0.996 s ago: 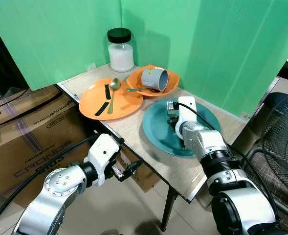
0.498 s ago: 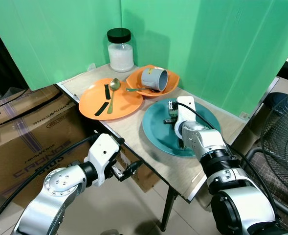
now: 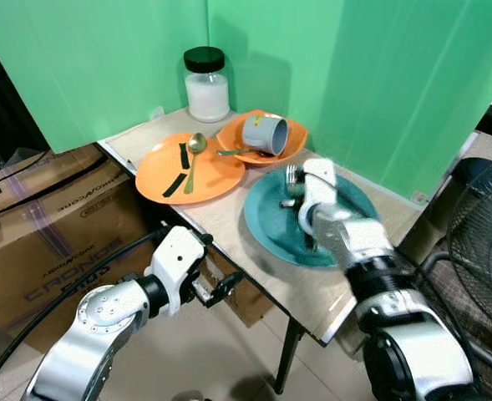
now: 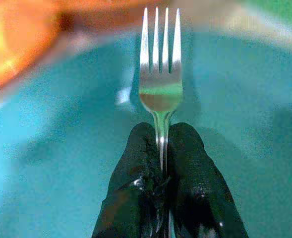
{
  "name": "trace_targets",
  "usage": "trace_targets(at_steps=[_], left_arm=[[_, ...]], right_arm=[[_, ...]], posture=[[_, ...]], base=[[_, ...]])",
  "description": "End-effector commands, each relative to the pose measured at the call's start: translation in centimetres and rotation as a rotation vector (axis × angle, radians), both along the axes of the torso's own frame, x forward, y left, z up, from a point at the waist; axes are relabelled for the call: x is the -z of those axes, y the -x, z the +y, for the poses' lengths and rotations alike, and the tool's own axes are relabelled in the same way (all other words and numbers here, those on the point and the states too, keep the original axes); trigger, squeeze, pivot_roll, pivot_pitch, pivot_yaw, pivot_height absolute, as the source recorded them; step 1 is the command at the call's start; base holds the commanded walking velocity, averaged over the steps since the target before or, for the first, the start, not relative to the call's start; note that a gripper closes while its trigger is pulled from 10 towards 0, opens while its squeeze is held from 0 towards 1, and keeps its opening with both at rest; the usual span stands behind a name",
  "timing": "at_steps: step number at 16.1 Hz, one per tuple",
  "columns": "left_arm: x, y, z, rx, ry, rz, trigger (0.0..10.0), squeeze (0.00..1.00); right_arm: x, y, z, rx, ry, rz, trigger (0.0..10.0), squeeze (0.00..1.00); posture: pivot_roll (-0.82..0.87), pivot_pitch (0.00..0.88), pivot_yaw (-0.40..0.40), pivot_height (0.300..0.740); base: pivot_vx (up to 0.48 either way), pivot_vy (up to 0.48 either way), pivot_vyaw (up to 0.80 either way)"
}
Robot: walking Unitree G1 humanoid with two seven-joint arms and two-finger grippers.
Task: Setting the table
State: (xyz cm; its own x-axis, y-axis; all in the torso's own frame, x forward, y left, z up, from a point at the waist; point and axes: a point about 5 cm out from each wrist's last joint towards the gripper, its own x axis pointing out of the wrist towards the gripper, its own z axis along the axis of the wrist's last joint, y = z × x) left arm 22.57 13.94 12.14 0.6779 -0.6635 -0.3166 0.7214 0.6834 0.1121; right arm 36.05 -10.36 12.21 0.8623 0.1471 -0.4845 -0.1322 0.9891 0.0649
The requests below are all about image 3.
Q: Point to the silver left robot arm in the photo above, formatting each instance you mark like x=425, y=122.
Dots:
x=95, y=330

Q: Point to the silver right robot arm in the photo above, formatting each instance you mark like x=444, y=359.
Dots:
x=396, y=317

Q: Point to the teal plate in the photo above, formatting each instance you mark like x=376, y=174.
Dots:
x=266, y=221

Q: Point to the deep orange plate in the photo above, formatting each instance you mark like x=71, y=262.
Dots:
x=297, y=138

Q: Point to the grey cup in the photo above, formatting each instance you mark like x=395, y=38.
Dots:
x=266, y=134

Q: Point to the large flat orange plate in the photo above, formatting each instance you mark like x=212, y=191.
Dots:
x=212, y=180

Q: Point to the black metal table leg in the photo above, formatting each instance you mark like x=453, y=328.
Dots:
x=287, y=355

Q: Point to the gold spoon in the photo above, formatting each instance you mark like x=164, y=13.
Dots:
x=195, y=144

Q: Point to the short black strip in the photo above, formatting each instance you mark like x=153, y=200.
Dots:
x=184, y=155

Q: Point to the long black strip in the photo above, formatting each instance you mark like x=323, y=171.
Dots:
x=175, y=185

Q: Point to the glass jar with black lid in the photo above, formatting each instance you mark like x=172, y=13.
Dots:
x=207, y=92

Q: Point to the wide green backdrop panel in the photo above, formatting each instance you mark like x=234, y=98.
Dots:
x=379, y=83

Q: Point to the brown cardboard box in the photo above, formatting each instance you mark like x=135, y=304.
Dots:
x=53, y=242

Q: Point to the black cage fan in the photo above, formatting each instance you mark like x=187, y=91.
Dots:
x=479, y=242

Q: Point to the narrow green backdrop panel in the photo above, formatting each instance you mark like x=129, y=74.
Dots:
x=87, y=58

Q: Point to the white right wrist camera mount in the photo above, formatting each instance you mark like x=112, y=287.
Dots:
x=319, y=190

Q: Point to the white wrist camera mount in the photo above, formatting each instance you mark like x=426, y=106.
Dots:
x=174, y=259
x=319, y=190

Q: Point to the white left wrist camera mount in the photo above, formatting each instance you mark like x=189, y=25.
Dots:
x=174, y=259

